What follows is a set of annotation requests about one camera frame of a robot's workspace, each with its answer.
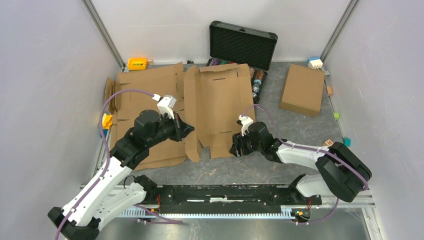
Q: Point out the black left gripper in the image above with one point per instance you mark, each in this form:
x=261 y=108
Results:
x=182 y=130

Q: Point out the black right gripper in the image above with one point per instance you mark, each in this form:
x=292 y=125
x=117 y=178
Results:
x=238 y=139

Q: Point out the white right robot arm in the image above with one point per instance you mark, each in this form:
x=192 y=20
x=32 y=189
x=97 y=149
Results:
x=340 y=172

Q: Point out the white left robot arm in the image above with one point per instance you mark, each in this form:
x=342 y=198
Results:
x=89 y=212

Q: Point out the folded brown cardboard box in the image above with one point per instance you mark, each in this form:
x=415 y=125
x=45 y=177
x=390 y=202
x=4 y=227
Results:
x=302 y=91

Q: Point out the stack of flat cardboard sheets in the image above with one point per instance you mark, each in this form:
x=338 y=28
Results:
x=125 y=107

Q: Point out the yellow orange toy block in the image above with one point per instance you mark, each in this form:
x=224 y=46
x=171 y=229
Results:
x=106 y=121

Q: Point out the wooden letter H cube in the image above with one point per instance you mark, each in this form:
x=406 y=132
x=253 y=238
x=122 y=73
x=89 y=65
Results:
x=328 y=143

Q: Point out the black poker chip case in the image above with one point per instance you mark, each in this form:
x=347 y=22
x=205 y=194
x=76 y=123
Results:
x=230 y=43

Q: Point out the green small cube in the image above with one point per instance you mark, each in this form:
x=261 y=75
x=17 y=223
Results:
x=336 y=116

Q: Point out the small wooden cube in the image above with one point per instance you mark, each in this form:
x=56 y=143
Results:
x=329 y=91

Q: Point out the blue white toy block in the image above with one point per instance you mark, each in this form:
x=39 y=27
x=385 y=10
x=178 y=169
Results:
x=315 y=63

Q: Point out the teal small cube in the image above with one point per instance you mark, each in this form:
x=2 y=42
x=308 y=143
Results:
x=347 y=141

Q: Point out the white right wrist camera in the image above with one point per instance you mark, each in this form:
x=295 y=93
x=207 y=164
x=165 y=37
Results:
x=245 y=122

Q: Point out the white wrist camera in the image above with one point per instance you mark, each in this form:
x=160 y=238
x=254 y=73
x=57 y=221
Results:
x=165 y=105
x=245 y=122

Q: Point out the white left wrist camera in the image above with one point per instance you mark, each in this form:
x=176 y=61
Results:
x=165 y=105

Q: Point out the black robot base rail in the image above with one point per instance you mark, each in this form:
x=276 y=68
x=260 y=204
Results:
x=223 y=199

